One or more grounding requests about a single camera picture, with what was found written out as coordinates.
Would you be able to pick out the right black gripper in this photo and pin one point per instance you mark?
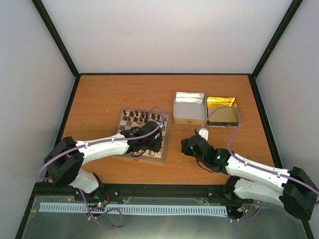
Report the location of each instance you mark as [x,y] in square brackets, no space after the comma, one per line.
[185,148]

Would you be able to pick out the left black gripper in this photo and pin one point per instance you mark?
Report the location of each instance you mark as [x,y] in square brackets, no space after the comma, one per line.
[157,147]

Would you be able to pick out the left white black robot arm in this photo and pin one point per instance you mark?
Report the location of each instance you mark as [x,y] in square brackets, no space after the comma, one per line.
[64,163]

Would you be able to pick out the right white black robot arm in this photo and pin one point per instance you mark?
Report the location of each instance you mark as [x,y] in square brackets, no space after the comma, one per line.
[229,163]

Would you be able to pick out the wooden chess board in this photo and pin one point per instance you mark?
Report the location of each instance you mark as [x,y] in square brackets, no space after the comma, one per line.
[139,119]

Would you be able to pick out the silver open tin box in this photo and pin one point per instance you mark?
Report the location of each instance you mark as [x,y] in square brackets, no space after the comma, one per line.
[189,108]

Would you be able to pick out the gold tin lid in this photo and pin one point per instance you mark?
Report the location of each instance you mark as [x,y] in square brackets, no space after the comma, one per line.
[224,117]

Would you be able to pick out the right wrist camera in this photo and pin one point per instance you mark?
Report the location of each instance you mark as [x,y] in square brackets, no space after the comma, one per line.
[204,133]

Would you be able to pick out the black frame rail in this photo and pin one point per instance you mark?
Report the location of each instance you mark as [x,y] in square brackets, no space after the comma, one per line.
[162,191]

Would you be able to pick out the light blue cable duct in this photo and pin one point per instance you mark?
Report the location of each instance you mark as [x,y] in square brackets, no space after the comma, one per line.
[140,210]

